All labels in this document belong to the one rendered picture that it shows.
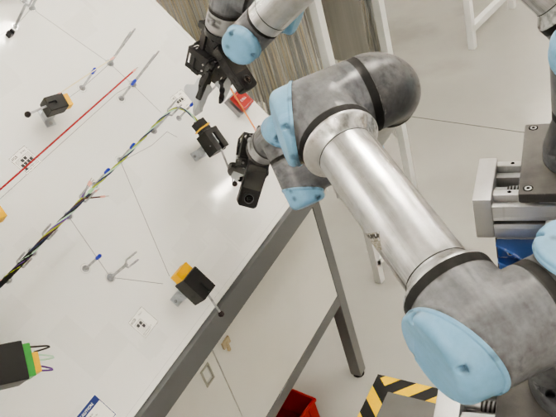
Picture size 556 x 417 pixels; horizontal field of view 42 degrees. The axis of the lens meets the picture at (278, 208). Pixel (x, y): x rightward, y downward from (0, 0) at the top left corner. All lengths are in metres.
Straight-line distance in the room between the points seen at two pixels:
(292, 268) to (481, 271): 1.23
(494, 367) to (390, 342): 1.89
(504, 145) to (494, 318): 2.79
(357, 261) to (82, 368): 1.72
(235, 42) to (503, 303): 0.78
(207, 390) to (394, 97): 0.95
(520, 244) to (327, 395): 1.31
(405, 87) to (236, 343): 0.95
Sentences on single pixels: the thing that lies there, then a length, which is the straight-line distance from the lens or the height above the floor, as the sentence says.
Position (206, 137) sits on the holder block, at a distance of 1.71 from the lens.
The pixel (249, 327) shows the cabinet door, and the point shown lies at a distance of 1.84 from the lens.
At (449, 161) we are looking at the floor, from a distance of 3.46.
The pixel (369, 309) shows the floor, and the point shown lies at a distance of 2.77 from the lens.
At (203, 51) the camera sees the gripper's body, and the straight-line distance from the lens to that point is 1.62.
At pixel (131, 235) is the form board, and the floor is 1.07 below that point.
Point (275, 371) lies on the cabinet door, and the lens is 2.00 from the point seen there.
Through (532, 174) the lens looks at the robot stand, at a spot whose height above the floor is 1.16.
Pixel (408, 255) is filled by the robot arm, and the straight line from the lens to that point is 0.84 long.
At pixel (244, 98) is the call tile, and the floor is 1.12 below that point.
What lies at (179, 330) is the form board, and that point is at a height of 0.90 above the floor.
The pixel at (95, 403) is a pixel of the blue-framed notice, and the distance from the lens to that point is 1.49.
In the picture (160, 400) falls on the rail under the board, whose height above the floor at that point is 0.85.
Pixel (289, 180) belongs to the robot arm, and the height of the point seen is 1.17.
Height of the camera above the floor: 1.93
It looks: 34 degrees down
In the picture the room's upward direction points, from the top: 18 degrees counter-clockwise
